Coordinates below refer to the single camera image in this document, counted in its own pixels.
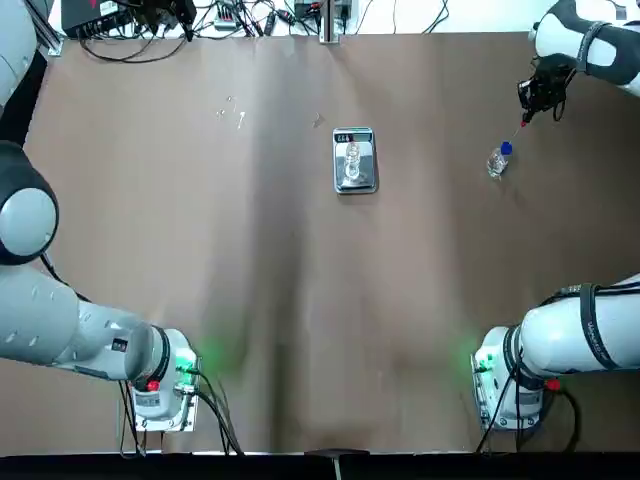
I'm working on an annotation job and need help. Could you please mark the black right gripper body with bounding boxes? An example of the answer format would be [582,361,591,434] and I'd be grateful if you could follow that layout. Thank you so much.
[518,59,574,107]

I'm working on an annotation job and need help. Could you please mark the clear glass bottle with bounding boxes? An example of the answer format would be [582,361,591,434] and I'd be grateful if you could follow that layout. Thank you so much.
[342,141,364,184]

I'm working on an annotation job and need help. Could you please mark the dropper bottle blue cap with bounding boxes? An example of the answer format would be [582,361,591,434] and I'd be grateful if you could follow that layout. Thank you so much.
[485,141,515,181]

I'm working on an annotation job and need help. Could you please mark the silver electronic balance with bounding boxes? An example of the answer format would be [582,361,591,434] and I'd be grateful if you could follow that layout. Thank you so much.
[331,127,380,195]

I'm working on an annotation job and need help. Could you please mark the grey usb hub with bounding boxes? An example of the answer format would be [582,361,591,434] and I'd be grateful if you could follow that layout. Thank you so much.
[213,4,242,29]

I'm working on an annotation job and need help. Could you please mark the black box red logo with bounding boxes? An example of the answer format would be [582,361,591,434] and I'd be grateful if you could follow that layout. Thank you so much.
[60,0,137,37]

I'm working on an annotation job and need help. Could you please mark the right arm wrist cable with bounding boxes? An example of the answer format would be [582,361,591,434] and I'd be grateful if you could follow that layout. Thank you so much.
[551,74,569,122]

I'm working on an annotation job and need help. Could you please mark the aluminium frame post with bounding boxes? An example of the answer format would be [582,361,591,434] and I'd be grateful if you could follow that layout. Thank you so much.
[319,0,344,44]
[37,18,65,58]

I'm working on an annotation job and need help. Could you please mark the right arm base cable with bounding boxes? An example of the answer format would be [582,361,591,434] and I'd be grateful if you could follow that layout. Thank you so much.
[474,372,584,454]

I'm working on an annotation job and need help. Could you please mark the black looped cable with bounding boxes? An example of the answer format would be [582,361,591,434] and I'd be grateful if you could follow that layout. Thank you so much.
[79,33,189,64]

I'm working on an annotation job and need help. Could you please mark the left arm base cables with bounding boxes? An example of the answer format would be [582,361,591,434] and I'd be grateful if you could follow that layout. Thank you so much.
[189,367,246,456]

